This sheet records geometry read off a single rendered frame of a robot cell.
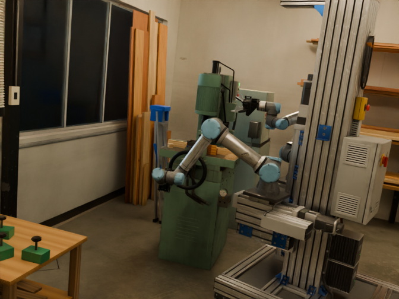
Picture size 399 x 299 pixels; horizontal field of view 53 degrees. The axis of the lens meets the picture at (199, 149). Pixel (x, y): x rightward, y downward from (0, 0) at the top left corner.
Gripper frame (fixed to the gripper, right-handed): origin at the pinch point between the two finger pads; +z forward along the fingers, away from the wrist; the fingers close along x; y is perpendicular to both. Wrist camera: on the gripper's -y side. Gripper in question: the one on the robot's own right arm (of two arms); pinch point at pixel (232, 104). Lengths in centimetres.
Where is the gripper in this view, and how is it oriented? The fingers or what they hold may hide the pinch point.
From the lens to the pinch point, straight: 298.2
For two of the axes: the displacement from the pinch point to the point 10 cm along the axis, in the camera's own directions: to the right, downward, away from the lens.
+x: -2.8, 7.7, -5.7
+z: -9.5, -1.5, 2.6
